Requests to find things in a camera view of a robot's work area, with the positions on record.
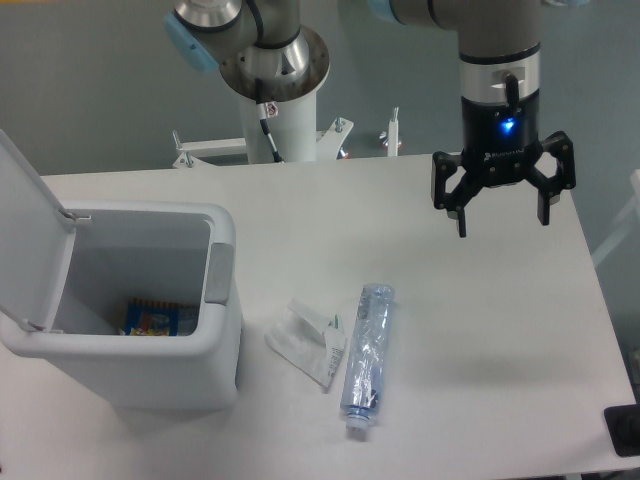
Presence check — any white trash can lid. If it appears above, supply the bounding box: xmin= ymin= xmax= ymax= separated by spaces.
xmin=1 ymin=133 xmax=92 ymax=334

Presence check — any black device at table edge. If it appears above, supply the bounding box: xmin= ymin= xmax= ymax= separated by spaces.
xmin=604 ymin=404 xmax=639 ymax=457

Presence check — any white left base bracket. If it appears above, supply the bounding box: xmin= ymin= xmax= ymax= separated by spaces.
xmin=172 ymin=130 xmax=247 ymax=169

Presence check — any white right base bracket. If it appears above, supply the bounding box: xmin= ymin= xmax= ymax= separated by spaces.
xmin=316 ymin=117 xmax=354 ymax=161

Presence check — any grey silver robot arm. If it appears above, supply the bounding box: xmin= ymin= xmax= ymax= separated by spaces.
xmin=163 ymin=1 xmax=576 ymax=230

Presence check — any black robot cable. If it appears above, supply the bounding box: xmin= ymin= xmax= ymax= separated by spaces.
xmin=253 ymin=77 xmax=285 ymax=164

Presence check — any blue yellow snack packet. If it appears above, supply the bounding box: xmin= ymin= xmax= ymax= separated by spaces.
xmin=119 ymin=299 xmax=199 ymax=337

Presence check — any white upright bracket post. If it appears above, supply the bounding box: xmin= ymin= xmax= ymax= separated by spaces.
xmin=379 ymin=107 xmax=402 ymax=157

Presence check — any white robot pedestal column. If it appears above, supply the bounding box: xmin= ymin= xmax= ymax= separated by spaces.
xmin=239 ymin=92 xmax=316 ymax=164

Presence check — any white frame at right edge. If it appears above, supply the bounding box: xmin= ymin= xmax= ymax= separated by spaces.
xmin=591 ymin=169 xmax=639 ymax=268

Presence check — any white plastic trash can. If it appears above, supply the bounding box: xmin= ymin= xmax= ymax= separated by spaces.
xmin=1 ymin=200 xmax=242 ymax=410

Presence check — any white plastic wrapper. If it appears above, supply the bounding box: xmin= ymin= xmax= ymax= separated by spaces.
xmin=264 ymin=299 xmax=347 ymax=391

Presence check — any crushed clear plastic bottle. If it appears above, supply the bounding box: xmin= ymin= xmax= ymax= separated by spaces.
xmin=340 ymin=283 xmax=395 ymax=440

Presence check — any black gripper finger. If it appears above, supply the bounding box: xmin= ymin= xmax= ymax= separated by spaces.
xmin=521 ymin=131 xmax=576 ymax=225
xmin=431 ymin=151 xmax=481 ymax=238

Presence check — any white base bracket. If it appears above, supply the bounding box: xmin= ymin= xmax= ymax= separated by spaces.
xmin=316 ymin=117 xmax=354 ymax=161
xmin=172 ymin=130 xmax=247 ymax=169

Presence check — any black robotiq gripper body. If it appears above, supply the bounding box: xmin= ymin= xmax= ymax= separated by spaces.
xmin=460 ymin=95 xmax=541 ymax=188

